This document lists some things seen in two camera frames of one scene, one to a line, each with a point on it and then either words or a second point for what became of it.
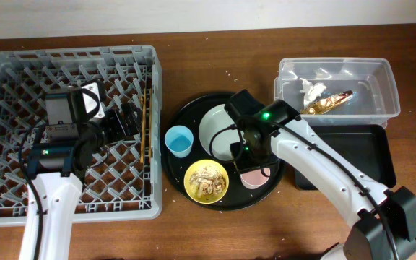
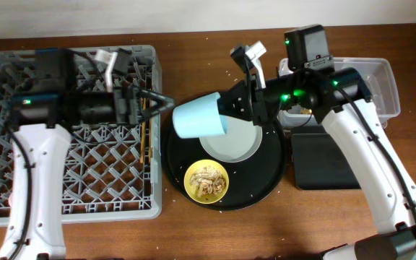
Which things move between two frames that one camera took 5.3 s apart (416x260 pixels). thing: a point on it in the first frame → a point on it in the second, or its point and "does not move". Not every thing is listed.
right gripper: (243, 164) → (250, 107)
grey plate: (214, 119) does not move
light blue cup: (179, 139) → (198, 117)
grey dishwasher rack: (123, 180) does not move
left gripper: (120, 130) → (127, 110)
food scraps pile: (207, 181) does not move
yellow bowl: (206, 181) does not move
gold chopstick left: (143, 128) does not move
